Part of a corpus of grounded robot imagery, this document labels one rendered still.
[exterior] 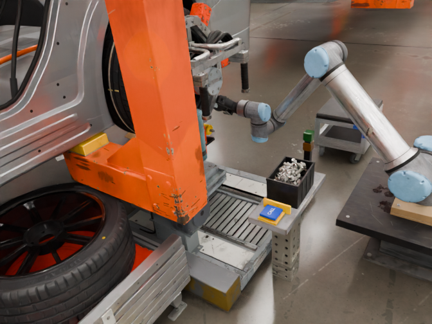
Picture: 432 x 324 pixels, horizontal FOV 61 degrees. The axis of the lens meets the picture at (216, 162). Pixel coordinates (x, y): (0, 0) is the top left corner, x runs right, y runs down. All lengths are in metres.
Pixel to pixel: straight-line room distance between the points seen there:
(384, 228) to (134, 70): 1.21
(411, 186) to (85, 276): 1.25
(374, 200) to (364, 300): 0.45
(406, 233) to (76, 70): 1.50
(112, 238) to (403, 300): 1.27
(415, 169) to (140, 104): 1.05
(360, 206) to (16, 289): 1.44
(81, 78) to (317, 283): 1.38
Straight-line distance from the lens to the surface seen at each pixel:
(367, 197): 1.91
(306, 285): 1.86
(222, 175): 2.31
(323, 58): 1.57
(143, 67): 1.14
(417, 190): 1.61
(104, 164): 1.56
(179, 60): 1.18
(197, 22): 1.86
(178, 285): 1.67
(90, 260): 1.40
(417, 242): 1.73
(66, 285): 1.40
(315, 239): 2.08
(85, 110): 1.61
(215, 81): 1.76
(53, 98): 1.55
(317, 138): 2.70
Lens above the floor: 1.42
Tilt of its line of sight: 31 degrees down
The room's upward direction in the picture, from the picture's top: 6 degrees counter-clockwise
